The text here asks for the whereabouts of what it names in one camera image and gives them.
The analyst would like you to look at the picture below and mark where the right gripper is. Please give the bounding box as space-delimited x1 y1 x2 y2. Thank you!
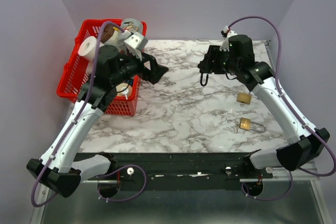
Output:
197 45 239 75

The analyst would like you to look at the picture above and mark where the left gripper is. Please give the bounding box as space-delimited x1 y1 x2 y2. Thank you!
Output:
110 49 169 87

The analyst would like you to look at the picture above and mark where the black padlock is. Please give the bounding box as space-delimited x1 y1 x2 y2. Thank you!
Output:
199 70 209 87

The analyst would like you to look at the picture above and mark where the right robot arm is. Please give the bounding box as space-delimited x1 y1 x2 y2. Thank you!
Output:
197 35 330 178

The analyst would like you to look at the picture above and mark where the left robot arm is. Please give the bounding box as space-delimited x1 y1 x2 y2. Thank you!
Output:
26 46 169 198

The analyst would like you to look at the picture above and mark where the silver foil wrapped roll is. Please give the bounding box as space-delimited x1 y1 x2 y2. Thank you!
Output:
116 83 132 100

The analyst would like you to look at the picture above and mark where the red plastic basket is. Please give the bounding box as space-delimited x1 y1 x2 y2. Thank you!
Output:
56 19 141 116

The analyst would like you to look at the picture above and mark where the open brass padlock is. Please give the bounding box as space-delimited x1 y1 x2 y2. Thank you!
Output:
237 92 251 104

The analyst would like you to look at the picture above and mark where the brown chocolate wrapped item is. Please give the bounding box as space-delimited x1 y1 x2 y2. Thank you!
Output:
101 24 115 44

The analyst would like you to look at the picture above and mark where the white toilet paper roll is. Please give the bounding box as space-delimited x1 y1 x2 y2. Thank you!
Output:
78 36 97 62

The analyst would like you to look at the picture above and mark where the brass padlock with keys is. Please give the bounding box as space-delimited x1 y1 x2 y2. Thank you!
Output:
235 118 266 133

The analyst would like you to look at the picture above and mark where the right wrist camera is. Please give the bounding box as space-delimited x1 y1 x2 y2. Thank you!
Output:
219 26 237 51

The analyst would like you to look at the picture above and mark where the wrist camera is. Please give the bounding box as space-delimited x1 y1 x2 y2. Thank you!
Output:
219 26 237 51
124 32 148 54

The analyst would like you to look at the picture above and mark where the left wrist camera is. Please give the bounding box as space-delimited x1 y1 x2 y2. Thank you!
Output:
124 32 148 54

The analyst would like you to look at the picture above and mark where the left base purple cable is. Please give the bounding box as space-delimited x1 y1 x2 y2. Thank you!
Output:
94 165 147 203

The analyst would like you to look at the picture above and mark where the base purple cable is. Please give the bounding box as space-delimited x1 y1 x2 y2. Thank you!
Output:
240 168 293 201
94 165 147 203

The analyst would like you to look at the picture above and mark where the black mounting rail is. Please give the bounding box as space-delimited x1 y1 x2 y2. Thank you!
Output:
90 153 272 191

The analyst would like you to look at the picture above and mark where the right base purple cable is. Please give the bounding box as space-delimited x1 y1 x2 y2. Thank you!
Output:
240 168 293 201

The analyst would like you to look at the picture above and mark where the metal table frame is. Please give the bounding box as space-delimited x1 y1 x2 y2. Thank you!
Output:
31 153 333 223

